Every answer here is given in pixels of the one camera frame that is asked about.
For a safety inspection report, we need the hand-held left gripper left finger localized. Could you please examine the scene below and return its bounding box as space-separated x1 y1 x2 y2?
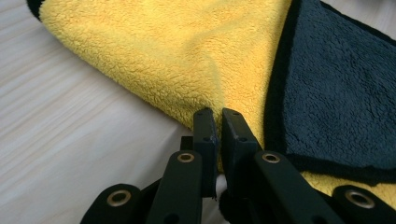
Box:
180 106 219 199

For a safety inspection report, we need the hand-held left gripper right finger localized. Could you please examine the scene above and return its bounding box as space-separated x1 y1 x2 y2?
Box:
220 107 264 200

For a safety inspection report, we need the grey and yellow microfibre cloth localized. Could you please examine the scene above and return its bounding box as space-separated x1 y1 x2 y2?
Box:
26 0 396 210

